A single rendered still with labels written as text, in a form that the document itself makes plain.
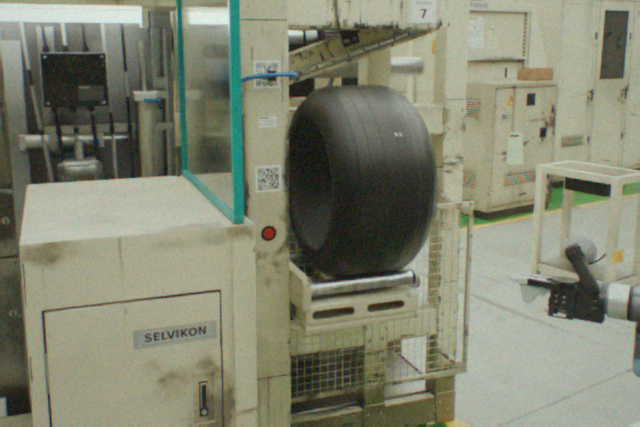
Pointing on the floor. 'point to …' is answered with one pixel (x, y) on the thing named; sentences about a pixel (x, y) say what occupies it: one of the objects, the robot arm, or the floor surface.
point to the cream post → (275, 148)
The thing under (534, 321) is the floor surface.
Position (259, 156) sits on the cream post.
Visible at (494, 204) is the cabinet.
